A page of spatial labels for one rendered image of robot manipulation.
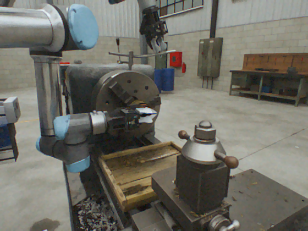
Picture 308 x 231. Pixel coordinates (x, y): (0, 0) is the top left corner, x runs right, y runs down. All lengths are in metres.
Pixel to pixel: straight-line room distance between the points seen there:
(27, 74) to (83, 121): 10.30
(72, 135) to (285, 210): 0.58
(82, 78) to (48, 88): 0.29
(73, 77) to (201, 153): 0.76
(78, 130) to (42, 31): 0.29
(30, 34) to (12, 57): 10.33
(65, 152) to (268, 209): 0.58
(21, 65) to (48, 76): 10.16
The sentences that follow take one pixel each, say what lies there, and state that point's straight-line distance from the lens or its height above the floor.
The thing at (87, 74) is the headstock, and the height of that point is 1.22.
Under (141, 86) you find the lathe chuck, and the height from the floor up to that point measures 1.17.
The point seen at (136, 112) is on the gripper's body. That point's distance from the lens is 0.67.
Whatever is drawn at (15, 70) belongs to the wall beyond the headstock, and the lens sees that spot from 10.89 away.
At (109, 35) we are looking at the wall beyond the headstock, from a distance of 11.94.
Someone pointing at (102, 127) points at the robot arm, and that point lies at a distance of 0.67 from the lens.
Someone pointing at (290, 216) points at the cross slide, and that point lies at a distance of 0.55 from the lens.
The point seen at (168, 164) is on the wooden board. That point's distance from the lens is 0.80.
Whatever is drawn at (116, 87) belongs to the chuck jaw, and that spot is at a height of 1.17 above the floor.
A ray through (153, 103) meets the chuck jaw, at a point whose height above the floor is 1.10.
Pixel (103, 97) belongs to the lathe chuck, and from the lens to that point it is 0.86.
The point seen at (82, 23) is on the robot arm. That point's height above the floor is 1.38.
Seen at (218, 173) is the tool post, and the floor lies 1.09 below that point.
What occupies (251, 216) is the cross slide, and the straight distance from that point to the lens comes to 0.51.
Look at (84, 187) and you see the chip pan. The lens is 1.33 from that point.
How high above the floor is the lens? 1.29
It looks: 17 degrees down
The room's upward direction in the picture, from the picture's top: straight up
